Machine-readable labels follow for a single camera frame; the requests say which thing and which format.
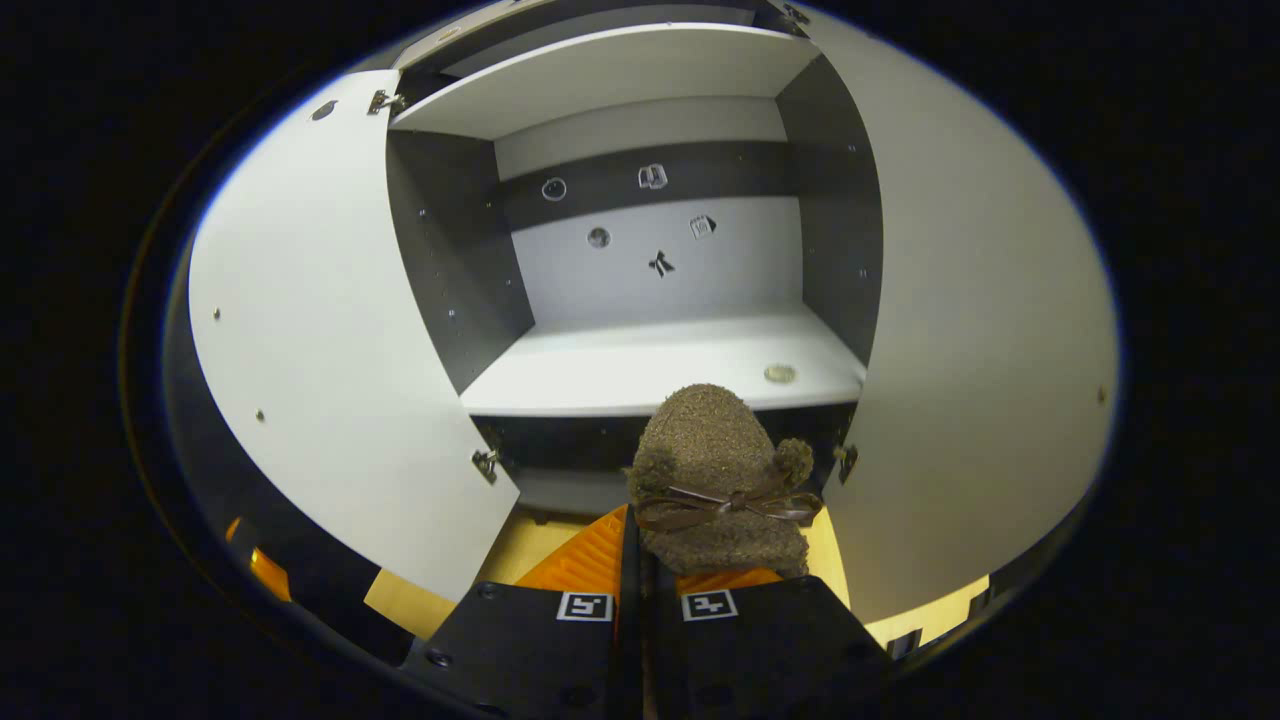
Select white cabinet door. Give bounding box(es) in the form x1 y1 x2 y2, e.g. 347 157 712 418
187 68 521 603
800 5 1119 626

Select white shoe cabinet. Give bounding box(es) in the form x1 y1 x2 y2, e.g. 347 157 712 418
385 0 886 521

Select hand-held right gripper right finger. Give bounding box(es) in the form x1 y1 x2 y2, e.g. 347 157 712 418
645 565 896 720

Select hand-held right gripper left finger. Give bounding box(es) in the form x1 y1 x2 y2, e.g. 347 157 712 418
400 503 641 720

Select brown fuzzy shoe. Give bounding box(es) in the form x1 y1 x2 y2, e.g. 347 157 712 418
624 383 824 581

